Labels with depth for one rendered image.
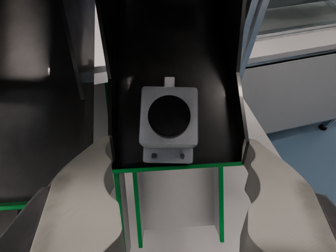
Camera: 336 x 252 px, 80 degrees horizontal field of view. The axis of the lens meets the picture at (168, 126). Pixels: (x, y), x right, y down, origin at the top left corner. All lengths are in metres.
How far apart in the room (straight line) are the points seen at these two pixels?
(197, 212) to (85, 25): 0.32
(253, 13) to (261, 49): 0.77
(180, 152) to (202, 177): 0.18
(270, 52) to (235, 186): 0.64
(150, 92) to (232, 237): 0.44
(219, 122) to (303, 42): 0.96
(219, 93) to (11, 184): 0.22
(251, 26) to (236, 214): 0.42
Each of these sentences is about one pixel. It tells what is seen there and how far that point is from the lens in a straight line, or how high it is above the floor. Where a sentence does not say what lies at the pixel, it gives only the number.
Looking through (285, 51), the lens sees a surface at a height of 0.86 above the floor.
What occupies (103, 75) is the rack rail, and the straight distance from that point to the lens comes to 0.25.
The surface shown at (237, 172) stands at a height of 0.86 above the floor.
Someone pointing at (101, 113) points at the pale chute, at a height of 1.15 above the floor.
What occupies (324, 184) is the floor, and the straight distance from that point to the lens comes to 1.80.
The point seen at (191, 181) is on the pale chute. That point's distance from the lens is 0.35.
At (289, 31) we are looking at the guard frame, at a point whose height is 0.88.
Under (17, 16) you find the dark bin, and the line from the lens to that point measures 0.30.
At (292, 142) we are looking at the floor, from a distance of 1.87.
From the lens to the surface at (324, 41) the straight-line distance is 1.20.
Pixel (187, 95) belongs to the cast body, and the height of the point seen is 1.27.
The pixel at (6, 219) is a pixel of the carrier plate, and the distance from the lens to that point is 0.52.
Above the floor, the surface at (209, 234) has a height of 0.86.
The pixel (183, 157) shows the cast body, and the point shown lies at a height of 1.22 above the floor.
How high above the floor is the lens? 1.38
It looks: 54 degrees down
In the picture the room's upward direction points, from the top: 2 degrees counter-clockwise
